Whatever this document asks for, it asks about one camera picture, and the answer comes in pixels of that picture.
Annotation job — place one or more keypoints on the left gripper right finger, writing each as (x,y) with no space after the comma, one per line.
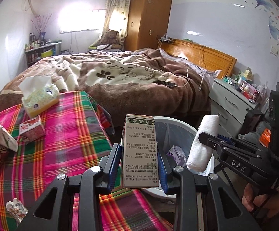
(179,181)

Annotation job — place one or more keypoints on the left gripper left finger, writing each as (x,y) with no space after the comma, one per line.
(95,181)

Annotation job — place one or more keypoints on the purple white medicine box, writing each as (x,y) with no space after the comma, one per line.
(178,155)

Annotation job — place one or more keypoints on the white towel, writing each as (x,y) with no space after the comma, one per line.
(200,154)

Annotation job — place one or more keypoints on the white green text box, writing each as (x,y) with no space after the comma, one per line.
(139,153)

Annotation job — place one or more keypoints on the person's right hand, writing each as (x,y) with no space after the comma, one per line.
(249,201)

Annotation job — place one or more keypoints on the pink plaid blanket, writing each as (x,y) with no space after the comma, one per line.
(75,139)

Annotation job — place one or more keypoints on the white bedside drawer cabinet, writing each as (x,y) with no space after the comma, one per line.
(231,107)

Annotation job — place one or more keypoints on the pink white small carton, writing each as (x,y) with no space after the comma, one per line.
(31,129)

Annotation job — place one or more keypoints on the crumpled patterned wrapper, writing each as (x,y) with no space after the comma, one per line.
(17,210)

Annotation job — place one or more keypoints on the brown paw print blanket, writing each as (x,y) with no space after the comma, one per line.
(124,82)

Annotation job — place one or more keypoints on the black phone on bed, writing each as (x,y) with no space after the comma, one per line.
(165,83)

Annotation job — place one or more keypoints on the yellow tissue pack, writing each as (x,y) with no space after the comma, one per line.
(39,94)

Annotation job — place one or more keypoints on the crumpled white green tissue packet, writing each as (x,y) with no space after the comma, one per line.
(7,140)

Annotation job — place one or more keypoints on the wooden headboard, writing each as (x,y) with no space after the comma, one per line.
(203,56)

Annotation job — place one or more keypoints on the brown teddy bear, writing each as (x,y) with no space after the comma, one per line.
(111,38)

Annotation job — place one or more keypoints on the cluttered grey shelf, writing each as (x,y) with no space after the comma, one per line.
(39,49)

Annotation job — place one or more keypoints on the floral curtain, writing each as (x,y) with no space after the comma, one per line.
(116,17)

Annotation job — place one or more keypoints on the vase with twigs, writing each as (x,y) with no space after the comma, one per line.
(40,23)

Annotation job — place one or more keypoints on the wooden wardrobe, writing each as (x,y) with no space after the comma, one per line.
(147,22)

